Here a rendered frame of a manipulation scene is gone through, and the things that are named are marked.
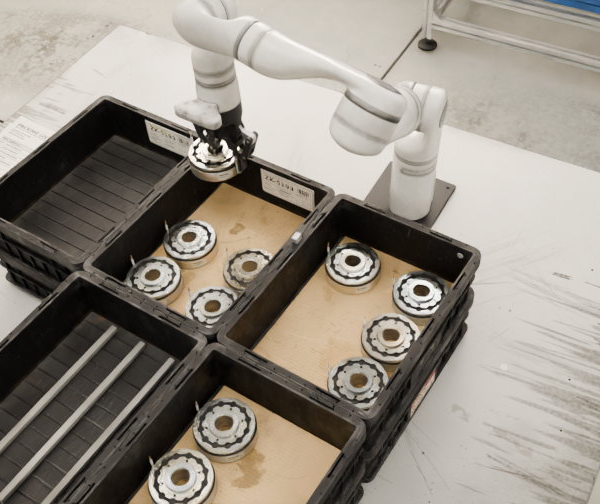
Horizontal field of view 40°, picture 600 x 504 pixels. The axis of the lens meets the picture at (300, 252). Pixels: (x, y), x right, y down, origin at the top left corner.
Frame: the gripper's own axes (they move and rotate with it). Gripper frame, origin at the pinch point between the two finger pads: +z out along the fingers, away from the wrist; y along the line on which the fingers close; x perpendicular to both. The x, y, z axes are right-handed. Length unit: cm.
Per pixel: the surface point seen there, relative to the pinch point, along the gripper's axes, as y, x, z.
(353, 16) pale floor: 80, -184, 101
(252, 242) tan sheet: -5.4, 3.5, 16.9
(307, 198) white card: -11.9, -7.2, 10.9
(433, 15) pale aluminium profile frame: 40, -178, 86
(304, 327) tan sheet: -25.2, 15.8, 16.9
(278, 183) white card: -5.1, -7.3, 10.2
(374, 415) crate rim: -47, 30, 7
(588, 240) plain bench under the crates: -60, -41, 31
